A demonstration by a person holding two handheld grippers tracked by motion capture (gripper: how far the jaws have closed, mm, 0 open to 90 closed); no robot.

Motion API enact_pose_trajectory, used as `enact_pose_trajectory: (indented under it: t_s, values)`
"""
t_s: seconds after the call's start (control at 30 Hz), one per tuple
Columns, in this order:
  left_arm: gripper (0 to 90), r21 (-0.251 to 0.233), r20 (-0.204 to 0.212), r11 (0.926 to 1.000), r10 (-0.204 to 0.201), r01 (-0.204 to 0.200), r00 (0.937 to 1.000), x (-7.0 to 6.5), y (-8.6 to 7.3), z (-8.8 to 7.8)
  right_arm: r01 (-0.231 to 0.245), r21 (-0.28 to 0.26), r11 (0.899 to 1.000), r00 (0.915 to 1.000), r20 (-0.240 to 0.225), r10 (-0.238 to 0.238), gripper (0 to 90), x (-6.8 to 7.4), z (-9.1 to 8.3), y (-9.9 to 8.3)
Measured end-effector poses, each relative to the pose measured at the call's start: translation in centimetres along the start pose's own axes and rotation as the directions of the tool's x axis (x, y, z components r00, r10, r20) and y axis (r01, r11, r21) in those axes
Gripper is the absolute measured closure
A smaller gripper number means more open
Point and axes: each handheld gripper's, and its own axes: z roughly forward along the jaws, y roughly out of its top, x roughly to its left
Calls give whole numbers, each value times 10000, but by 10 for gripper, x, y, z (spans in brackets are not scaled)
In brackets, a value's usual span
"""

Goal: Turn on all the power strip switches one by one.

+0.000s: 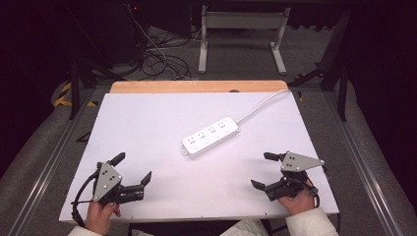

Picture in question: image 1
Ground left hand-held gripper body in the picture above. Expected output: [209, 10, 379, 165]
[92, 161, 146, 207]

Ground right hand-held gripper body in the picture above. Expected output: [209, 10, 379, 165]
[265, 150, 327, 202]

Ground wooden table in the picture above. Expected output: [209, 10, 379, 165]
[109, 80, 289, 94]

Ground yellow black hazard tape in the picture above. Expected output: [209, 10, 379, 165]
[53, 82, 98, 108]

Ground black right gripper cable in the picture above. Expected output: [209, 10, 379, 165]
[303, 165, 330, 209]

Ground white power strip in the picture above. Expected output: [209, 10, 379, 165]
[181, 116, 241, 159]

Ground person's left hand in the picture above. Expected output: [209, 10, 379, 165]
[84, 200, 122, 236]

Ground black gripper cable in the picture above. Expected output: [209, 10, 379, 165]
[303, 165, 330, 209]
[71, 170, 101, 228]

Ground aluminium floor rail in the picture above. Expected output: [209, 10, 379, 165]
[8, 88, 96, 236]
[323, 92, 406, 236]

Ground white power strip cable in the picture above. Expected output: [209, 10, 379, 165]
[235, 88, 293, 126]

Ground person's right hand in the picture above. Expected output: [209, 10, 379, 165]
[277, 188, 317, 216]

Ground black metal stand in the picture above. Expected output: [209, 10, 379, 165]
[67, 58, 127, 121]
[288, 9, 353, 122]

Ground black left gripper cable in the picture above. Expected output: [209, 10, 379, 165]
[71, 170, 101, 228]

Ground white floor cable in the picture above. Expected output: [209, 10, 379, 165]
[126, 4, 203, 80]

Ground white board table cover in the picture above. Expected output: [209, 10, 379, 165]
[58, 91, 340, 224]

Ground white metal desk frame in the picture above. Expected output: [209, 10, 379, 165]
[197, 4, 292, 76]

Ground person's white jacket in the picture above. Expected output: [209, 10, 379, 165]
[219, 218, 270, 236]

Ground black computer tower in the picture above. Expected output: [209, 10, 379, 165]
[97, 3, 149, 63]

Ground black floor cables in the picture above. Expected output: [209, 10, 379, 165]
[139, 28, 193, 82]

